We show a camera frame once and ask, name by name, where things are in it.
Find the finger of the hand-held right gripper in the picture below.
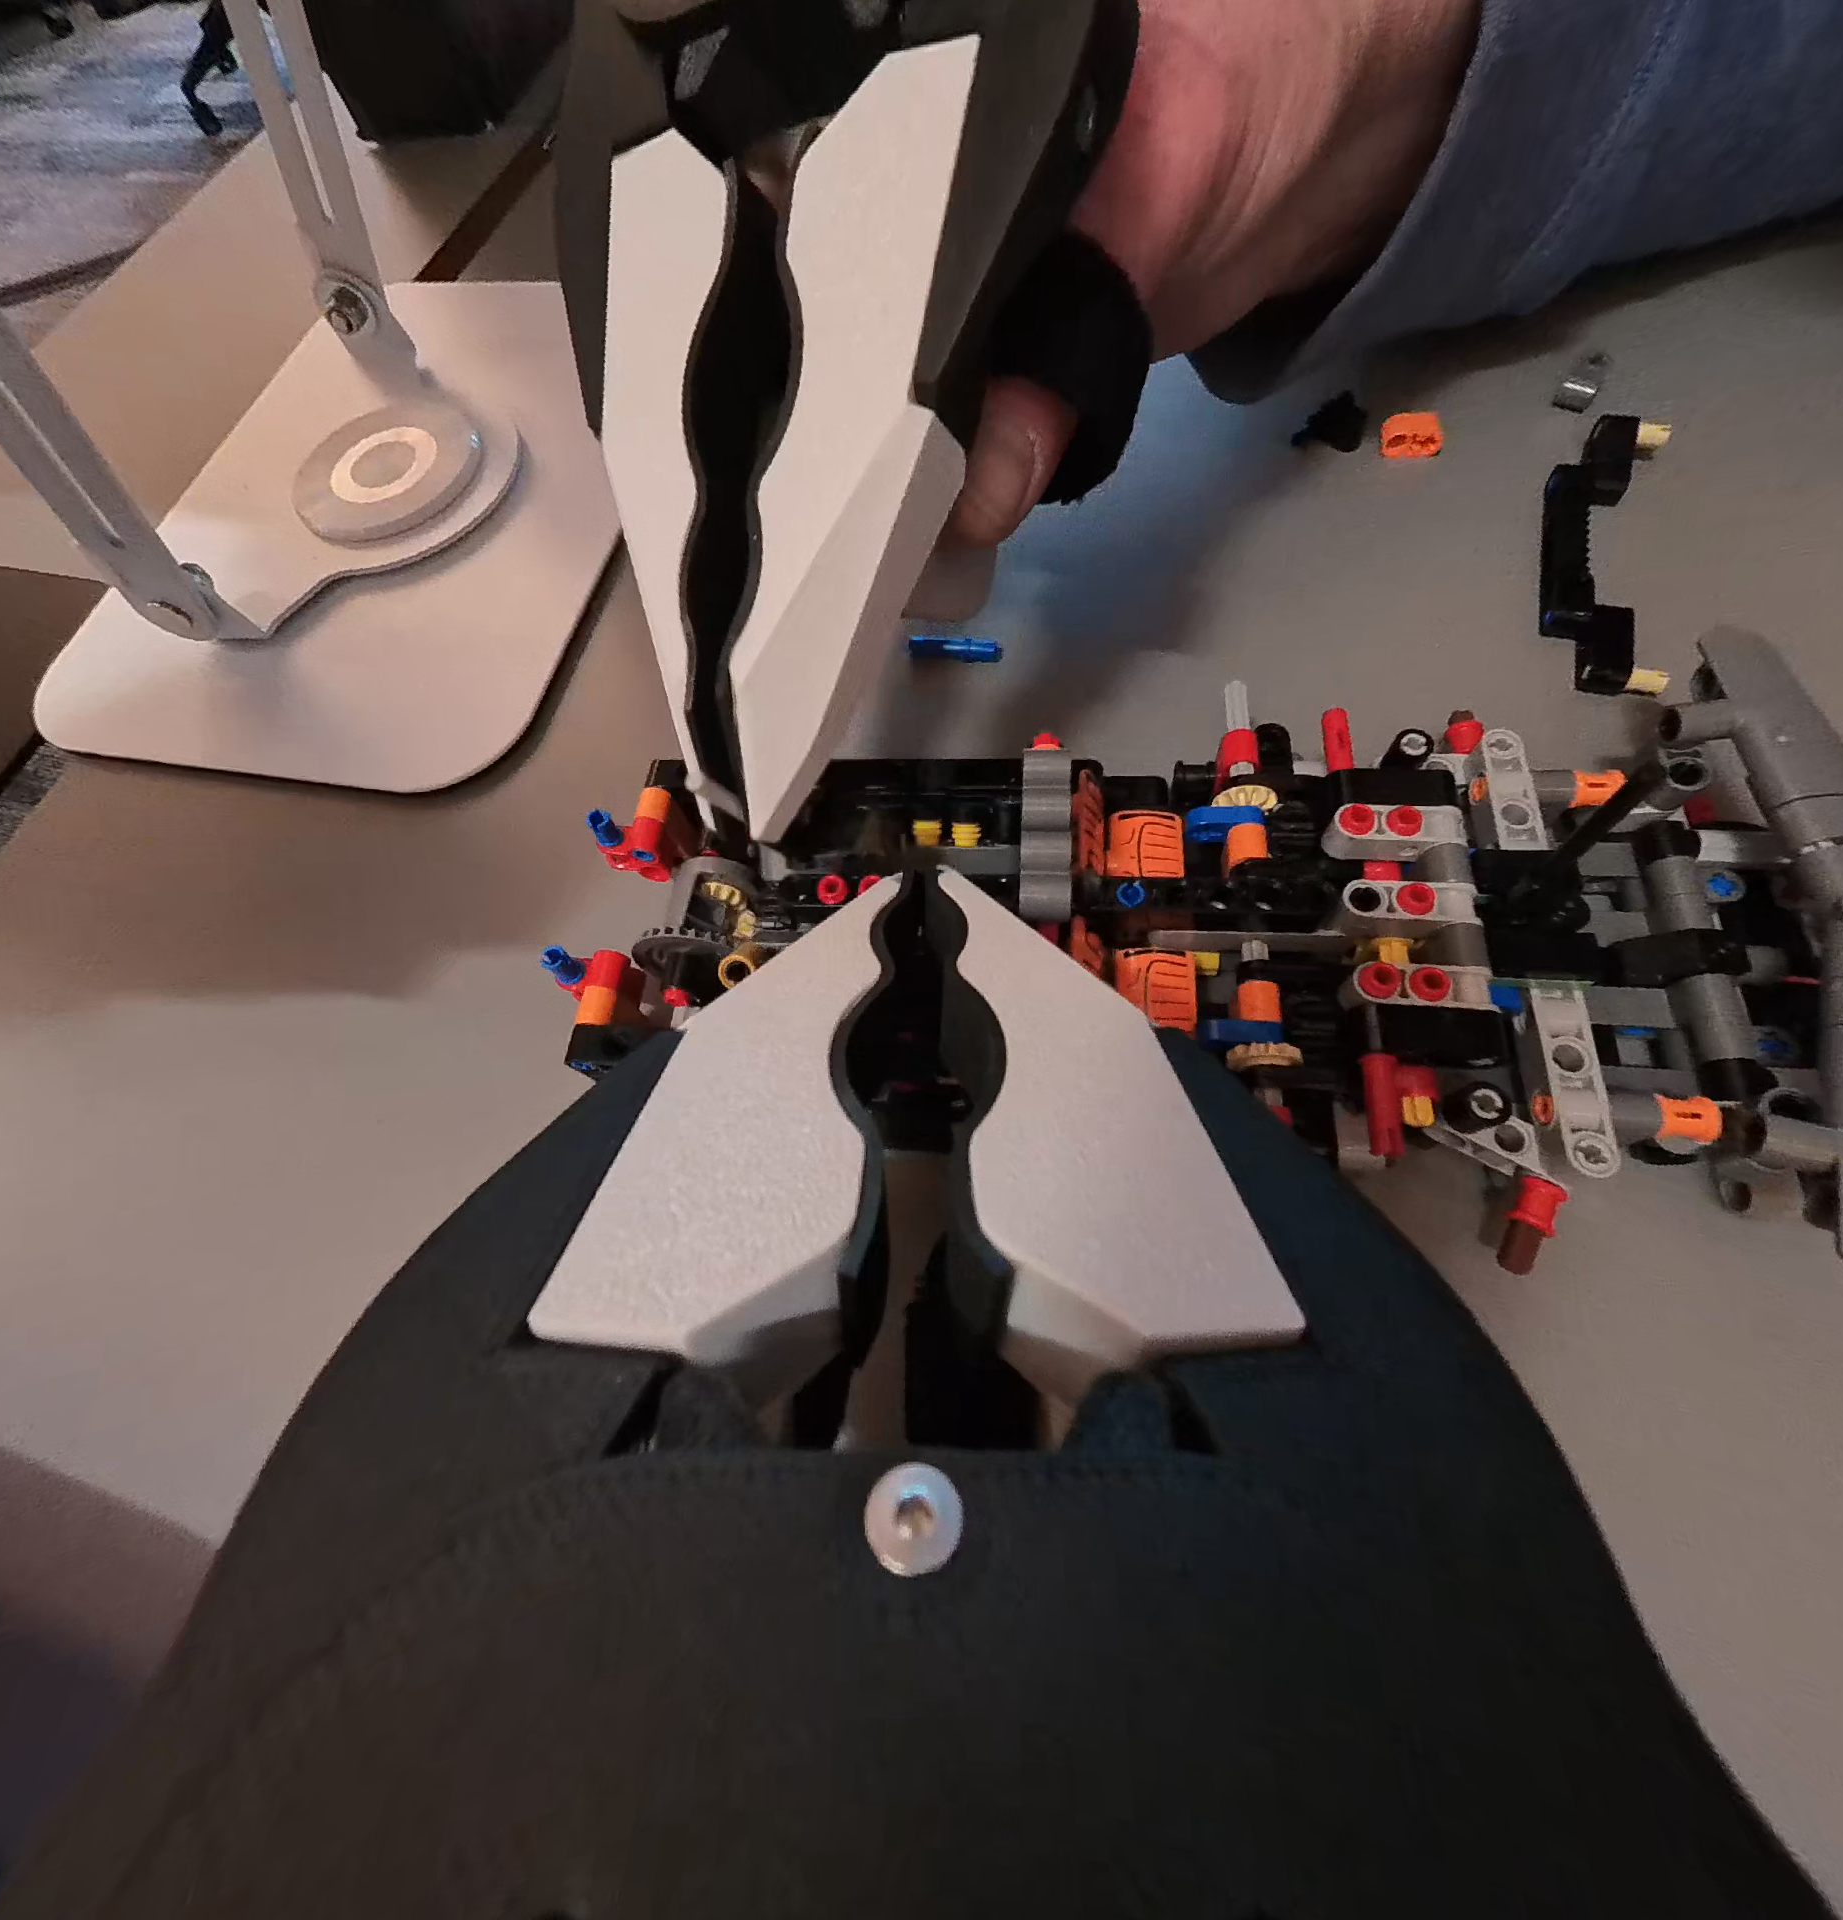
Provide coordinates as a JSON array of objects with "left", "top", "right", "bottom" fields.
[
  {"left": 726, "top": 31, "right": 1001, "bottom": 844},
  {"left": 602, "top": 126, "right": 750, "bottom": 829}
]

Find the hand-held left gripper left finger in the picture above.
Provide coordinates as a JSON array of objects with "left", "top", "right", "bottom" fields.
[{"left": 527, "top": 874, "right": 912, "bottom": 1358}]

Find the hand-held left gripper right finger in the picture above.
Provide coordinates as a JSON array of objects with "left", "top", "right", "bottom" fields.
[{"left": 927, "top": 869, "right": 1308, "bottom": 1370}]

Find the black orange lego model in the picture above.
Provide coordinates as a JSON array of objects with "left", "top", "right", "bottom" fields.
[{"left": 543, "top": 628, "right": 1843, "bottom": 1283}]

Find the person's right forearm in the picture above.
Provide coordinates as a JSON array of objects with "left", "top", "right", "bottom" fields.
[{"left": 1187, "top": 0, "right": 1843, "bottom": 407}]

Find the black lego beam assembly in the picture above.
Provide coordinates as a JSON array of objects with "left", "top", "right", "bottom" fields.
[{"left": 1537, "top": 411, "right": 1678, "bottom": 697}]

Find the person's right hand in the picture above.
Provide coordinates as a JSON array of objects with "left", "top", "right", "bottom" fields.
[{"left": 951, "top": 0, "right": 1487, "bottom": 554}]

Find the white book stand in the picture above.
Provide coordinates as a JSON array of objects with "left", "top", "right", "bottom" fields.
[{"left": 0, "top": 0, "right": 628, "bottom": 797}]

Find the black office chair base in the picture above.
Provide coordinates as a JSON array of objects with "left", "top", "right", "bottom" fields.
[{"left": 177, "top": 0, "right": 251, "bottom": 138}]

